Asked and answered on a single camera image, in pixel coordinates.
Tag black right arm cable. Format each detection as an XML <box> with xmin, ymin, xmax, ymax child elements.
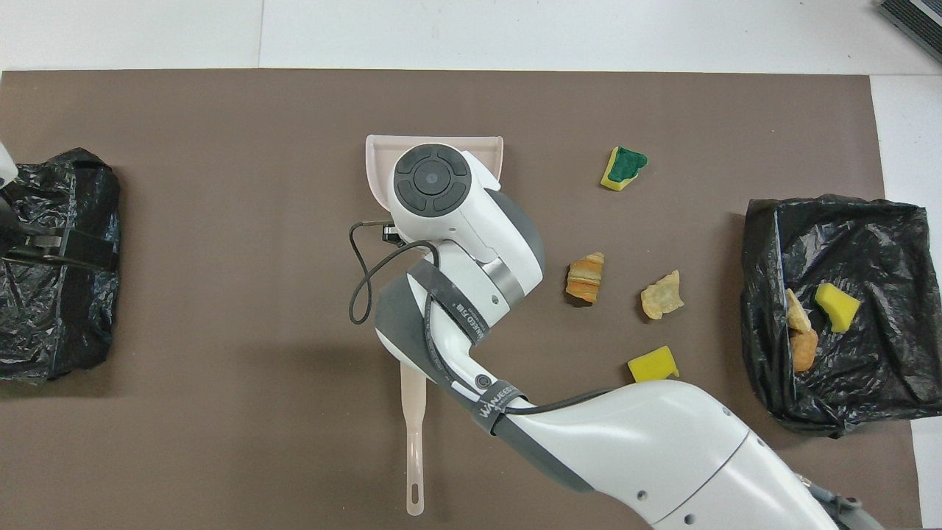
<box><xmin>349</xmin><ymin>219</ymin><xmax>612</xmax><ymax>435</ymax></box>

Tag grey ribbed device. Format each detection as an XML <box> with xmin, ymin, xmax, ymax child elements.
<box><xmin>876</xmin><ymin>0</ymin><xmax>942</xmax><ymax>63</ymax></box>

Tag pale torn bread chunk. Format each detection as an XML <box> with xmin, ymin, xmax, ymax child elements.
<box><xmin>640</xmin><ymin>269</ymin><xmax>684</xmax><ymax>321</ymax></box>

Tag beige plastic dustpan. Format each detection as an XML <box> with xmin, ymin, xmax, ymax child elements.
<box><xmin>366</xmin><ymin>135</ymin><xmax>505</xmax><ymax>208</ymax></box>

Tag open black bag bin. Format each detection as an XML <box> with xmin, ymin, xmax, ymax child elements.
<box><xmin>740</xmin><ymin>194</ymin><xmax>942</xmax><ymax>439</ymax></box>

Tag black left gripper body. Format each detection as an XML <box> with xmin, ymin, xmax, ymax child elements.
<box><xmin>0</xmin><ymin>195</ymin><xmax>34</xmax><ymax>264</ymax></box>

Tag green and yellow sponge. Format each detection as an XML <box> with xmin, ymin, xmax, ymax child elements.
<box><xmin>601</xmin><ymin>146</ymin><xmax>649</xmax><ymax>192</ymax></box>

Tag yellow sponge piece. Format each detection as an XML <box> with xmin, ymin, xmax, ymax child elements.
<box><xmin>814</xmin><ymin>283</ymin><xmax>861</xmax><ymax>333</ymax></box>
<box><xmin>627</xmin><ymin>345</ymin><xmax>680</xmax><ymax>384</ymax></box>

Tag brown table mat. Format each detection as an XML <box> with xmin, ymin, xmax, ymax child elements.
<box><xmin>0</xmin><ymin>70</ymin><xmax>921</xmax><ymax>530</ymax></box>

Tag beige hand brush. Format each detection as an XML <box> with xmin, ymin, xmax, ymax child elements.
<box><xmin>400</xmin><ymin>359</ymin><xmax>428</xmax><ymax>517</ymax></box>

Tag brown bread roll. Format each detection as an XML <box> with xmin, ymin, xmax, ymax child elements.
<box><xmin>790</xmin><ymin>328</ymin><xmax>820</xmax><ymax>373</ymax></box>

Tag striped orange bread piece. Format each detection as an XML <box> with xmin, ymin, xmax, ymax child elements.
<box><xmin>785</xmin><ymin>288</ymin><xmax>812</xmax><ymax>333</ymax></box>
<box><xmin>565</xmin><ymin>252</ymin><xmax>606</xmax><ymax>305</ymax></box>

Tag black bag wrapped bin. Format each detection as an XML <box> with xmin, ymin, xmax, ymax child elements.
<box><xmin>0</xmin><ymin>147</ymin><xmax>122</xmax><ymax>385</ymax></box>

